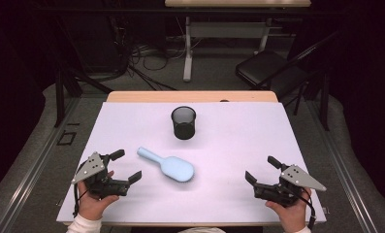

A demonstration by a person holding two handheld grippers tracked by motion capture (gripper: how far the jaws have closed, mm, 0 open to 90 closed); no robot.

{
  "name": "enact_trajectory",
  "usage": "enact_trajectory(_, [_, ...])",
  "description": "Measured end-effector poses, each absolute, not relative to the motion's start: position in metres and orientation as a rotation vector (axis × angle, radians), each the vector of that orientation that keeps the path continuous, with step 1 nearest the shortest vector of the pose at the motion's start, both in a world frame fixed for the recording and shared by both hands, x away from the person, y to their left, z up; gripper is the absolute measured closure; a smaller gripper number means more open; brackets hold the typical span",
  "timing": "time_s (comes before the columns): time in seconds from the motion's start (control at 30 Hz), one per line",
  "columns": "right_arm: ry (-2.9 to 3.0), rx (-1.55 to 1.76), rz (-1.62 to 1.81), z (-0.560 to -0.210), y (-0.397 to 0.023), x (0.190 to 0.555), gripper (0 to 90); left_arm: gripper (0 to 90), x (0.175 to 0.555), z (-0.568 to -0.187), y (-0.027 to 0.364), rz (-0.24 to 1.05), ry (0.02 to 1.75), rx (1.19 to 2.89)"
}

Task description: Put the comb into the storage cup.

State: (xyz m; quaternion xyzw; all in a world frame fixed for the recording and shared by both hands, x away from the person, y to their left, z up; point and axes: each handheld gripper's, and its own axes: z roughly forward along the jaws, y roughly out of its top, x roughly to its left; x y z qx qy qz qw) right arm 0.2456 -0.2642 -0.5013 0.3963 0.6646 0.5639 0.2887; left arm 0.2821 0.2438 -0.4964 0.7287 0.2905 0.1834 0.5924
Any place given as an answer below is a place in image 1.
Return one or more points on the person's left hand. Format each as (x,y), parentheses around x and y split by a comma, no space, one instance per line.
(91,207)

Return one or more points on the black metal stand post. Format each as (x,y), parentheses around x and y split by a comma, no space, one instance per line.
(325,103)
(59,100)

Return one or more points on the metal floor rail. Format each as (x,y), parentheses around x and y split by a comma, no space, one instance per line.
(344,171)
(38,166)

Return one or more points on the black folding chair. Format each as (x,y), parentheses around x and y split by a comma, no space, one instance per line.
(261,66)

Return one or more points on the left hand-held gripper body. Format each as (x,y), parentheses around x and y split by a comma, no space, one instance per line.
(93,168)

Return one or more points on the person's right hand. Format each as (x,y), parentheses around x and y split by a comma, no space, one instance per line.
(292,216)

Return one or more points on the white desk with metal legs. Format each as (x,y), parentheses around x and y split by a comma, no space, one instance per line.
(225,29)

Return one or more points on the black mesh pen cup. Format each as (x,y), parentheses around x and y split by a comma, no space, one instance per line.
(183,129)

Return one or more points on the white table cover sheet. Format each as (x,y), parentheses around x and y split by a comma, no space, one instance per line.
(232,149)

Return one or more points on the person's white clothing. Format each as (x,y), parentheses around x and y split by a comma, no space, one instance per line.
(201,230)

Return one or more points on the dark curtain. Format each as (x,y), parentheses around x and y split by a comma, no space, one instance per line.
(371,97)
(12,97)

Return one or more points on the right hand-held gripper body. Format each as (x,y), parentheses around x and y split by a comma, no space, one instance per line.
(293,178)

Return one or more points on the light blue hairbrush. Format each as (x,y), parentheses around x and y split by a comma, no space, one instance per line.
(177,168)

